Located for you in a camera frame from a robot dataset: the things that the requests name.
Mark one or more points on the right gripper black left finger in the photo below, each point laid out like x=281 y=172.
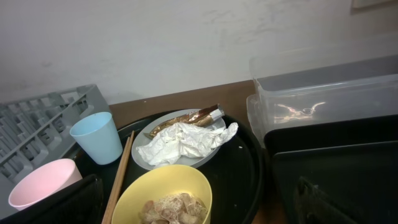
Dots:
x=80 y=202

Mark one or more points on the food leftovers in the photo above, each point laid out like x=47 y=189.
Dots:
x=182 y=208

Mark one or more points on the brown foil snack wrapper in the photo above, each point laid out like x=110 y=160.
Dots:
x=201 y=118

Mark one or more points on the light blue plastic cup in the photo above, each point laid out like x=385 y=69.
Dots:
x=98 y=137

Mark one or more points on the grey dishwasher rack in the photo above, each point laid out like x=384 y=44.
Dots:
x=35 y=131

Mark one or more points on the wooden chopstick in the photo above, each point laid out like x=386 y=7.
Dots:
x=115 y=186
x=119 y=177

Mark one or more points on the yellow plastic bowl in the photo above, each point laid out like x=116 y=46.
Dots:
x=159 y=183

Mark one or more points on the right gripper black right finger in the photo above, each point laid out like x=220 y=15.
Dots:
x=313 y=206

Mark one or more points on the pink plastic cup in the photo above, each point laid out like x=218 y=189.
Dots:
x=43 y=182

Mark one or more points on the clear plastic bin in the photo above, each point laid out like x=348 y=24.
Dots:
x=329 y=83

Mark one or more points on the white napkin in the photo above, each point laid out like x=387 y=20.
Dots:
x=182 y=139

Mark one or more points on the grey round plate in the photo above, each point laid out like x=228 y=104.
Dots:
x=141 y=140

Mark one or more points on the black rectangular bin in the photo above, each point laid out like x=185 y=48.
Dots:
x=354 y=162

